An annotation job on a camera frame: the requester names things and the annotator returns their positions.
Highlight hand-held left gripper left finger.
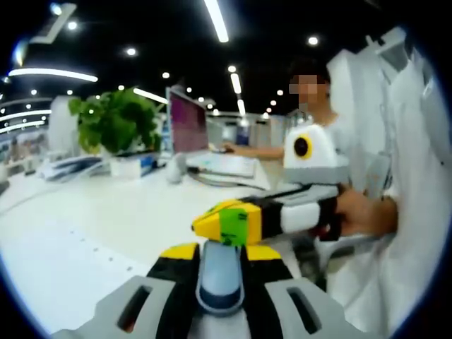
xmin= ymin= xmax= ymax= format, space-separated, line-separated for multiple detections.
xmin=52 ymin=242 xmax=201 ymax=339

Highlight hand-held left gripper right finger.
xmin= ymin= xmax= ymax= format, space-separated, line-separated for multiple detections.
xmin=242 ymin=244 xmax=384 ymax=339

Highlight blue glasses case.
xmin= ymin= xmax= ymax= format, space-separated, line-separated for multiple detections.
xmin=196 ymin=239 xmax=246 ymax=316

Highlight person's right hand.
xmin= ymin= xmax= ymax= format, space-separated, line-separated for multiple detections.
xmin=335 ymin=190 xmax=398 ymax=237

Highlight white keyboard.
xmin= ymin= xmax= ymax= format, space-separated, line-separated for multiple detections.
xmin=186 ymin=151 xmax=257 ymax=177

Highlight operator in white shirt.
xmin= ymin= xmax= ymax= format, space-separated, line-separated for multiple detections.
xmin=328 ymin=45 xmax=449 ymax=336

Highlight computer monitor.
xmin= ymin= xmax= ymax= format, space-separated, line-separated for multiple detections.
xmin=165 ymin=86 xmax=210 ymax=184

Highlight white chest device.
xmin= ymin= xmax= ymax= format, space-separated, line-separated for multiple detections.
xmin=367 ymin=26 xmax=410 ymax=73

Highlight pile of blue white documents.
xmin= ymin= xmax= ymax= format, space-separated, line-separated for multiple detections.
xmin=38 ymin=157 xmax=107 ymax=182

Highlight green potted plant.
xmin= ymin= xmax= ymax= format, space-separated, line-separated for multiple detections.
xmin=69 ymin=88 xmax=163 ymax=156

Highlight straight ceiling light strip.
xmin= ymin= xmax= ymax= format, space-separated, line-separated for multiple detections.
xmin=203 ymin=0 xmax=230 ymax=43

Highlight white round pillar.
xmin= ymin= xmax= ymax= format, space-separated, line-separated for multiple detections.
xmin=47 ymin=95 xmax=81 ymax=155

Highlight ceiling spot lights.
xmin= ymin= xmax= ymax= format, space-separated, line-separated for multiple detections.
xmin=0 ymin=20 xmax=319 ymax=117

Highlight curved ceiling light strip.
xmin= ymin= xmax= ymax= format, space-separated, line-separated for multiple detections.
xmin=8 ymin=68 xmax=99 ymax=83

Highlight ceiling air vent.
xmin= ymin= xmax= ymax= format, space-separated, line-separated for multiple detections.
xmin=30 ymin=2 xmax=78 ymax=45

